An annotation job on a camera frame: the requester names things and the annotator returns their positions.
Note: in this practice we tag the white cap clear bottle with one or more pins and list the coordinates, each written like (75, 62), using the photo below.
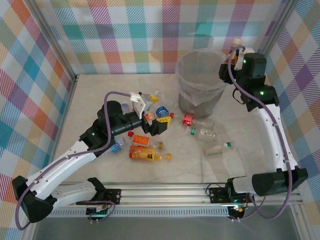
(161, 95)

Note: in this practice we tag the round blue label bottle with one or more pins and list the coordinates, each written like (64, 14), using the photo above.
(162, 111)

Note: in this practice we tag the pale blue clear bottle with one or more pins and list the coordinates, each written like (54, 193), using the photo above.
(125, 106)

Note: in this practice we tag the orange label clear bottle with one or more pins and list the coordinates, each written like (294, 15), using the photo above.
(141, 140)

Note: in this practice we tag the red label clear bottle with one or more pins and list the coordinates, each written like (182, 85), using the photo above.
(188, 119)

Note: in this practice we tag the blue cap blue label bottle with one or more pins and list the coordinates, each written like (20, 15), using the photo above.
(115, 148)

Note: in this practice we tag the beige cap orange label bottle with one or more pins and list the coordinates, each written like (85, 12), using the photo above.
(236, 42)

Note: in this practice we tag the large orange yellow label bottle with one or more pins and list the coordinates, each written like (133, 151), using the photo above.
(140, 153)

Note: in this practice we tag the green and white label bottle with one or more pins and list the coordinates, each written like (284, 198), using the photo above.
(207, 133)

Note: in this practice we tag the small green label clear bottle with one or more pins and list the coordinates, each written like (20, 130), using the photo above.
(215, 150)

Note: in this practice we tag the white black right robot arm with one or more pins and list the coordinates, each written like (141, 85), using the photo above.
(275, 140)

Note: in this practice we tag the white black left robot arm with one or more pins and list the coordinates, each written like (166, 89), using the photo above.
(70, 160)

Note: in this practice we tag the clear plastic bin liner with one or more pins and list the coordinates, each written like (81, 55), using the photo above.
(197, 75)

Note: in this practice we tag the plaid cloth backdrop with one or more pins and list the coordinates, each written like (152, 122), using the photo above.
(150, 37)

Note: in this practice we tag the small circuit board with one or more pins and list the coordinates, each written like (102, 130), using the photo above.
(237, 210)
(100, 212)

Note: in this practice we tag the grey metal sheet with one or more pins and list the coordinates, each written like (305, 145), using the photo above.
(162, 230)

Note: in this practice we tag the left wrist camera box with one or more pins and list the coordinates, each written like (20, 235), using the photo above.
(146, 101)

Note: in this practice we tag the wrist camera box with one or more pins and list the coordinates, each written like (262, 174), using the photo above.
(146, 101)
(240, 63)

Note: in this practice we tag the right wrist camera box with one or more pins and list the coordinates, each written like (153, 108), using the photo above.
(240, 63)

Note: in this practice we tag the aluminium frame post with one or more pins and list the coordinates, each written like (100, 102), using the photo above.
(56, 42)
(276, 27)

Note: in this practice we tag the aluminium side rail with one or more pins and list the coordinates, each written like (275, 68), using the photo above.
(68, 105)

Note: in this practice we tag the long aluminium base rail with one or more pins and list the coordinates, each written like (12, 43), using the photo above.
(162, 195)

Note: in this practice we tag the aluminium corner post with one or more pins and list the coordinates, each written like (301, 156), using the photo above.
(300, 225)
(28, 233)

